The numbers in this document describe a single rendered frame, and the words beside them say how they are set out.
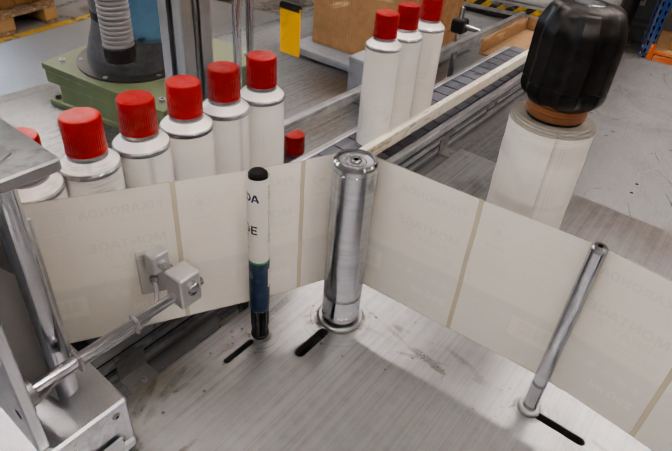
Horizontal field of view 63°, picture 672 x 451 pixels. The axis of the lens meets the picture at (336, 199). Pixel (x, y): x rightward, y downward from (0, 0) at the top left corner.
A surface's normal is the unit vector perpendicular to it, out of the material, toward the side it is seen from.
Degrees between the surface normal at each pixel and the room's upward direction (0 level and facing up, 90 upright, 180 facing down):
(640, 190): 0
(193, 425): 0
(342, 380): 0
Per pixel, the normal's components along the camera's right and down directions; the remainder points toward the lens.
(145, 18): 0.53, 0.66
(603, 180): 0.07, -0.82
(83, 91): -0.48, 0.47
